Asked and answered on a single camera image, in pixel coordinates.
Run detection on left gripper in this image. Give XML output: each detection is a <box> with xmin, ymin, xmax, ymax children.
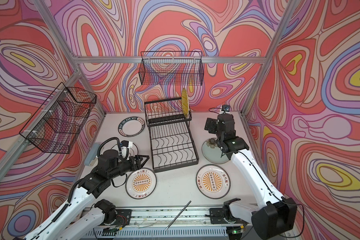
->
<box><xmin>106</xmin><ymin>155</ymin><xmax>150</xmax><ymax>181</ymax></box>

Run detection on pale green flower plate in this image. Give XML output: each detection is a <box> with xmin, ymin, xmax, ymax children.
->
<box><xmin>202</xmin><ymin>138</ymin><xmax>229</xmax><ymax>165</ymax></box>

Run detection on yellow striped plate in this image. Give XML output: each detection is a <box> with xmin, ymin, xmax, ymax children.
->
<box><xmin>181</xmin><ymin>88</ymin><xmax>190</xmax><ymax>118</ymax></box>

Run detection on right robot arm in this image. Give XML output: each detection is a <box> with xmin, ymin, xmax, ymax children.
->
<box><xmin>205</xmin><ymin>113</ymin><xmax>298</xmax><ymax>240</ymax></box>

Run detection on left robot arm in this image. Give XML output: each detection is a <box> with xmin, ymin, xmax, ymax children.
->
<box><xmin>24</xmin><ymin>150</ymin><xmax>150</xmax><ymax>240</ymax></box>

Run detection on white plate under left gripper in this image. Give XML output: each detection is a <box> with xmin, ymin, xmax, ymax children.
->
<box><xmin>129</xmin><ymin>143</ymin><xmax>139</xmax><ymax>156</ymax></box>

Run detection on left orange sunburst plate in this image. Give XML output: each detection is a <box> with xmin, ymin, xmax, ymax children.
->
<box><xmin>125</xmin><ymin>168</ymin><xmax>158</xmax><ymax>200</ymax></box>

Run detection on orange sunburst plate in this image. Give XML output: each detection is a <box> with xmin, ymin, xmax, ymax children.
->
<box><xmin>125</xmin><ymin>168</ymin><xmax>158</xmax><ymax>200</ymax></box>
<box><xmin>196</xmin><ymin>165</ymin><xmax>231</xmax><ymax>200</ymax></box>

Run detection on black rimmed lettered plate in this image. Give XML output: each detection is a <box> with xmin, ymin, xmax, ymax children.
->
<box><xmin>118</xmin><ymin>116</ymin><xmax>146</xmax><ymax>137</ymax></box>

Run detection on right orange sunburst plate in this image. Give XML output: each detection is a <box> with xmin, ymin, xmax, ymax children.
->
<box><xmin>196</xmin><ymin>165</ymin><xmax>231</xmax><ymax>200</ymax></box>

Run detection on metal rod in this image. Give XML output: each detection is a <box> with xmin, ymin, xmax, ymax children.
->
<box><xmin>165</xmin><ymin>200</ymin><xmax>192</xmax><ymax>231</ymax></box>

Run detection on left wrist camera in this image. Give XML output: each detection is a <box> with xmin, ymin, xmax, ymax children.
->
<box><xmin>120</xmin><ymin>140</ymin><xmax>133</xmax><ymax>151</ymax></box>

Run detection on black wire dish rack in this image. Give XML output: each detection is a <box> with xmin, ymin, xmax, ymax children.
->
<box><xmin>144</xmin><ymin>97</ymin><xmax>200</xmax><ymax>173</ymax></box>

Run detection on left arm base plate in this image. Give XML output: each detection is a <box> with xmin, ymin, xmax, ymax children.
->
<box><xmin>103</xmin><ymin>209</ymin><xmax>132</xmax><ymax>227</ymax></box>

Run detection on back wall wire basket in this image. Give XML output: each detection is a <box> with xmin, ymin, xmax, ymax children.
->
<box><xmin>139</xmin><ymin>51</ymin><xmax>204</xmax><ymax>86</ymax></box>

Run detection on wall wire basket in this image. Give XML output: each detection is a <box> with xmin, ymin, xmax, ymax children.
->
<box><xmin>19</xmin><ymin>83</ymin><xmax>97</xmax><ymax>154</ymax></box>
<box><xmin>139</xmin><ymin>51</ymin><xmax>204</xmax><ymax>86</ymax></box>

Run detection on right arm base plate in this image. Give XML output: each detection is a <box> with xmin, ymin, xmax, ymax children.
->
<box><xmin>207</xmin><ymin>208</ymin><xmax>248</xmax><ymax>226</ymax></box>

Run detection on left wall wire basket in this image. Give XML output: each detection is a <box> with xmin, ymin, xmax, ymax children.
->
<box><xmin>19</xmin><ymin>83</ymin><xmax>97</xmax><ymax>154</ymax></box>

